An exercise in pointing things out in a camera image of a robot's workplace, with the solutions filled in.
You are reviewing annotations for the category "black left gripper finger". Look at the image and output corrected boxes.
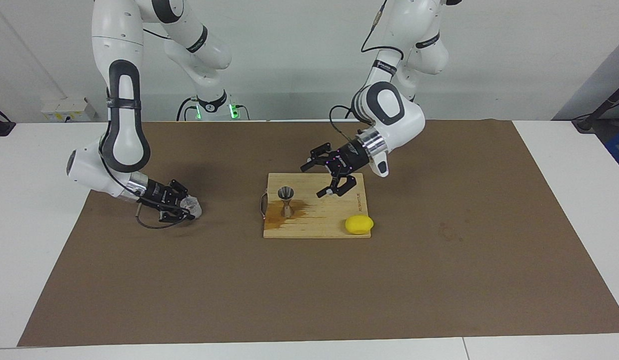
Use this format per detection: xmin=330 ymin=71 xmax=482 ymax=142
xmin=300 ymin=143 xmax=338 ymax=173
xmin=317 ymin=174 xmax=358 ymax=199

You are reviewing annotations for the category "clear glass cup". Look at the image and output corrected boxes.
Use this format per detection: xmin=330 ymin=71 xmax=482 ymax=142
xmin=182 ymin=196 xmax=204 ymax=219

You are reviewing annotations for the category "metal jigger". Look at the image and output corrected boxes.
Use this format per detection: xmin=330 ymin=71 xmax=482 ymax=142
xmin=279 ymin=186 xmax=297 ymax=219

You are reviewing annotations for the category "wooden cutting board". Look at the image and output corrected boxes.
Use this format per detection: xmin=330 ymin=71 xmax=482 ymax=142
xmin=260 ymin=173 xmax=372 ymax=239

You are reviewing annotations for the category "yellow lemon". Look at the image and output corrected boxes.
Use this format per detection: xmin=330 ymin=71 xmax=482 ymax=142
xmin=345 ymin=215 xmax=375 ymax=235

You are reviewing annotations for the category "brown table mat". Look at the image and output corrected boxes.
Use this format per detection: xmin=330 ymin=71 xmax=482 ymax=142
xmin=17 ymin=119 xmax=619 ymax=347

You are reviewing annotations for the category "black stand pole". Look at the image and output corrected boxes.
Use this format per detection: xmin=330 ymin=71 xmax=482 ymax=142
xmin=572 ymin=80 xmax=619 ymax=133

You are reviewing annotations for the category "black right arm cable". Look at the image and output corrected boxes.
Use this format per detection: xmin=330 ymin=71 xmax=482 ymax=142
xmin=100 ymin=27 xmax=190 ymax=231

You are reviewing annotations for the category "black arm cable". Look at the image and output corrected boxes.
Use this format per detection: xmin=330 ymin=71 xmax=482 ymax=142
xmin=100 ymin=27 xmax=190 ymax=231
xmin=329 ymin=0 xmax=405 ymax=146

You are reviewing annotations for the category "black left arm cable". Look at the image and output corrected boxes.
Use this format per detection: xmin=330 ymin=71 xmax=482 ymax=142
xmin=329 ymin=0 xmax=405 ymax=146

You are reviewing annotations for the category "black base cable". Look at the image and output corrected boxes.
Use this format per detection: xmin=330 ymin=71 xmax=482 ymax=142
xmin=177 ymin=96 xmax=198 ymax=122

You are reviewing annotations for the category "white wall socket box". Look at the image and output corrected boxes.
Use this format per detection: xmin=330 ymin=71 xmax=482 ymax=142
xmin=41 ymin=97 xmax=97 ymax=123

